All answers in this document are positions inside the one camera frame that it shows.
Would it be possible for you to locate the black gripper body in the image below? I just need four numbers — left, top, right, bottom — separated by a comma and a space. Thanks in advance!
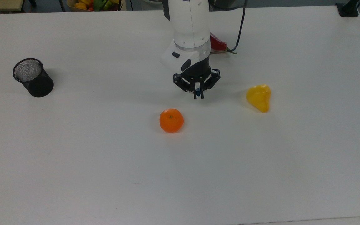
183, 57, 213, 84

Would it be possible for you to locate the black mesh pen cup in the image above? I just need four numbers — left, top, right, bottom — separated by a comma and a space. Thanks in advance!
12, 58, 55, 98

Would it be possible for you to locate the orange toy tangerine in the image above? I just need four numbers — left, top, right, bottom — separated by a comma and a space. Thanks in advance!
159, 108, 185, 134

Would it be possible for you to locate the red toy pepper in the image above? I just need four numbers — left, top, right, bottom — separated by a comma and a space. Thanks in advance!
210, 32, 238, 55

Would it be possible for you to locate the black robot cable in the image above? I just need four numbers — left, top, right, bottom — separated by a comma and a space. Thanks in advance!
229, 0, 248, 53

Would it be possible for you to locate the black clamp mount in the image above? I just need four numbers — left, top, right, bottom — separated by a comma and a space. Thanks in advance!
336, 0, 360, 18

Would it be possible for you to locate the basket of toy fruit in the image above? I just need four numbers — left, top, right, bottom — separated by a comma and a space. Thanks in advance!
66, 0, 127, 12

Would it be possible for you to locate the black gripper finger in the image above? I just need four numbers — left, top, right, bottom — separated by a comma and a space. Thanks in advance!
173, 73, 197, 100
200, 69, 221, 99

